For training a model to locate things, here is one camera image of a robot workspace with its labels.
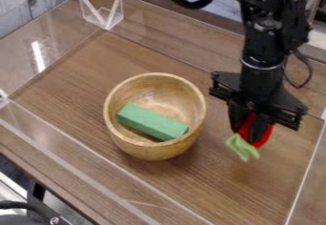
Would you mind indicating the green rectangular block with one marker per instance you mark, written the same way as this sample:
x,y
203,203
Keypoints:
x,y
151,123

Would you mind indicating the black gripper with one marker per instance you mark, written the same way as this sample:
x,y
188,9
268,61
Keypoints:
x,y
258,99

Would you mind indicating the red plush fruit green leaf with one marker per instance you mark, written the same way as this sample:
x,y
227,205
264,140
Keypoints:
x,y
239,143

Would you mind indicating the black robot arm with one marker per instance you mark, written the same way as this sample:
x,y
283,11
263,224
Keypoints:
x,y
276,29

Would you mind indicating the wooden bowl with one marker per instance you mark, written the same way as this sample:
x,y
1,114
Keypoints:
x,y
167,94

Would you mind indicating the black table frame bracket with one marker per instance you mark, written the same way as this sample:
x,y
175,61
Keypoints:
x,y
48,215

